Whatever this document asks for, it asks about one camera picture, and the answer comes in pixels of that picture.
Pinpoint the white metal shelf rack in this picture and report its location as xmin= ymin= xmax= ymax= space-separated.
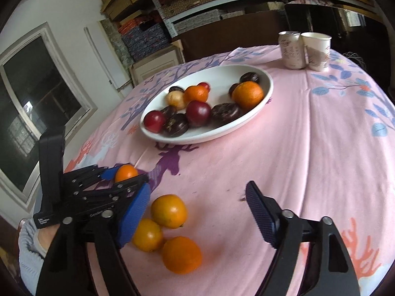
xmin=139 ymin=0 xmax=380 ymax=37

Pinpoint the pale yellow tomato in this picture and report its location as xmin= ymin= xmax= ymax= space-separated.
xmin=166 ymin=92 xmax=187 ymax=111

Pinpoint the beige framed board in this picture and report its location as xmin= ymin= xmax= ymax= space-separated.
xmin=129 ymin=45 xmax=186 ymax=87

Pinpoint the orange yellow tomato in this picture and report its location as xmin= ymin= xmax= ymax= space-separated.
xmin=162 ymin=236 xmax=203 ymax=275
xmin=132 ymin=219 xmax=165 ymax=252
xmin=151 ymin=194 xmax=188 ymax=229

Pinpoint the white paper cup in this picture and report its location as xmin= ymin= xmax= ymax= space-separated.
xmin=301 ymin=32 xmax=332 ymax=72

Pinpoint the large dark water chestnut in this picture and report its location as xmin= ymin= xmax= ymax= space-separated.
xmin=211 ymin=103 xmax=243 ymax=122

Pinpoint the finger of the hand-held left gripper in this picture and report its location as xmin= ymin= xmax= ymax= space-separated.
xmin=63 ymin=164 xmax=138 ymax=185
xmin=66 ymin=174 xmax=149 ymax=215

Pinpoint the large mandarin orange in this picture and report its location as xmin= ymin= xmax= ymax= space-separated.
xmin=231 ymin=81 xmax=265 ymax=110

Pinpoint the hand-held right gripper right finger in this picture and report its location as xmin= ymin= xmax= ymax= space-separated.
xmin=245 ymin=180 xmax=361 ymax=296

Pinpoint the grey marble slab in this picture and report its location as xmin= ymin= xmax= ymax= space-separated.
xmin=99 ymin=18 xmax=134 ymax=69

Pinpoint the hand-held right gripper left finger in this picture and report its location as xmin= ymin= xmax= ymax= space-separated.
xmin=35 ymin=183 xmax=152 ymax=296

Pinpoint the white framed window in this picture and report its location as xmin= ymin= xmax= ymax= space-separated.
xmin=0 ymin=21 xmax=97 ymax=213

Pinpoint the pink printed tablecloth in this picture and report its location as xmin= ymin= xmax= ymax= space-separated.
xmin=62 ymin=45 xmax=395 ymax=296

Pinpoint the white leaning strip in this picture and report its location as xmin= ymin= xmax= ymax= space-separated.
xmin=84 ymin=26 xmax=124 ymax=91

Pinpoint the white plate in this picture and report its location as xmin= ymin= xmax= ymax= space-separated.
xmin=140 ymin=65 xmax=274 ymax=144

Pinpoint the stack of blue patterned boxes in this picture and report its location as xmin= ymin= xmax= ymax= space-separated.
xmin=117 ymin=15 xmax=172 ymax=63

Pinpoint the dark brown board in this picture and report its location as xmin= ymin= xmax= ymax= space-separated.
xmin=171 ymin=9 xmax=287 ymax=64

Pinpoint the person's left forearm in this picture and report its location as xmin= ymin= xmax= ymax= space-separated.
xmin=18 ymin=218 xmax=60 ymax=288

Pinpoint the pale drink can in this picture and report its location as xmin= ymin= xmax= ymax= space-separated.
xmin=278 ymin=31 xmax=307 ymax=69

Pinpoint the stack of woven flat boxes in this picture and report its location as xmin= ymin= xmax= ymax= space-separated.
xmin=148 ymin=0 xmax=377 ymax=28

